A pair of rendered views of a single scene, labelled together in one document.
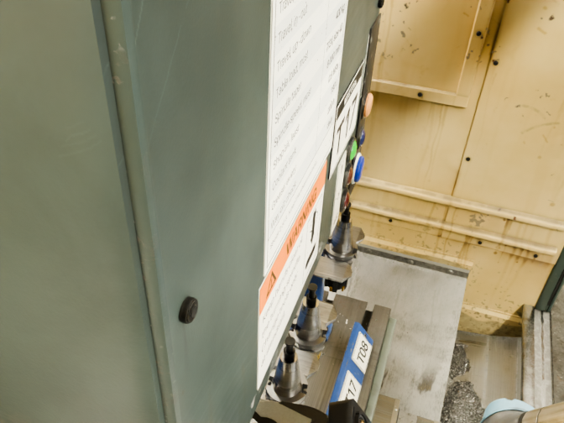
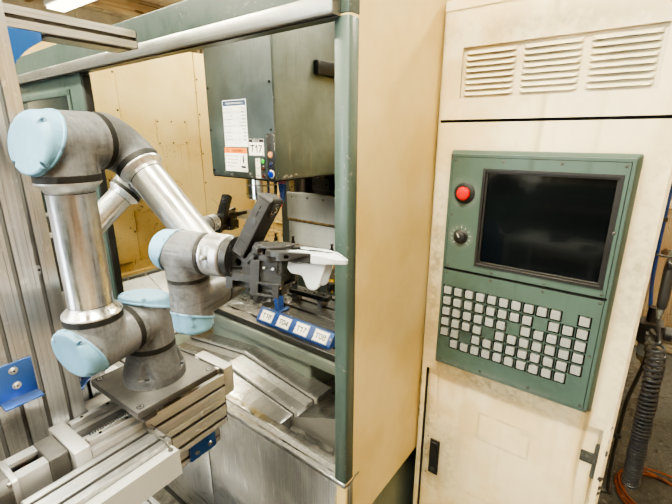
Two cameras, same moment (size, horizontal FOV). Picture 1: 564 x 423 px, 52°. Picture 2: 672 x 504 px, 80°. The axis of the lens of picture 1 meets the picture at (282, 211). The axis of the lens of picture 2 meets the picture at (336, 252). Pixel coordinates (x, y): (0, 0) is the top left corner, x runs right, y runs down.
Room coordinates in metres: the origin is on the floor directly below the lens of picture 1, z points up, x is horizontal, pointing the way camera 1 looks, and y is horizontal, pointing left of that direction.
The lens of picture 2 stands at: (1.41, -1.61, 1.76)
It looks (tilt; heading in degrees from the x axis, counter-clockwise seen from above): 16 degrees down; 111
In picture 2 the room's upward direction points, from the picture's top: straight up
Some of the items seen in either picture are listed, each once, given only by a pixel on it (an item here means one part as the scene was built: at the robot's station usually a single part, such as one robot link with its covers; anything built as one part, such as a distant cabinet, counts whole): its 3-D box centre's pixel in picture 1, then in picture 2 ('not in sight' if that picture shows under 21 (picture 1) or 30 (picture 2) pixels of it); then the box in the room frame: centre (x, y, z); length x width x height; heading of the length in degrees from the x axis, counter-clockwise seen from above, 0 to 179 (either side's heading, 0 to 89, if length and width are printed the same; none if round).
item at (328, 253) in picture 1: (340, 251); not in sight; (0.83, -0.12, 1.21); 0.06 x 0.06 x 0.03
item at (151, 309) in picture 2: not in sight; (144, 316); (0.65, -0.93, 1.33); 0.13 x 0.12 x 0.14; 89
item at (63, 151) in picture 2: not in sight; (82, 249); (0.64, -1.05, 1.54); 0.15 x 0.12 x 0.55; 89
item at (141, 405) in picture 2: not in sight; (150, 387); (0.64, -0.94, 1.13); 0.36 x 0.22 x 0.06; 75
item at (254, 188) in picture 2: not in sight; (261, 186); (0.32, 0.20, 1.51); 0.16 x 0.16 x 0.12
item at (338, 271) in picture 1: (332, 269); not in sight; (0.78, -0.10, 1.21); 0.07 x 0.05 x 0.01; 73
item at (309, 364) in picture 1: (297, 361); not in sight; (0.57, -0.04, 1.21); 0.07 x 0.05 x 0.01; 73
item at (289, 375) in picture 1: (287, 370); not in sight; (0.51, -0.02, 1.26); 0.04 x 0.04 x 0.07
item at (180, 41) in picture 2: not in sight; (105, 59); (0.12, -0.46, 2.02); 2.04 x 0.03 x 0.04; 163
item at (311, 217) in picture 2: not in sight; (317, 235); (0.45, 0.63, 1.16); 0.48 x 0.05 x 0.51; 163
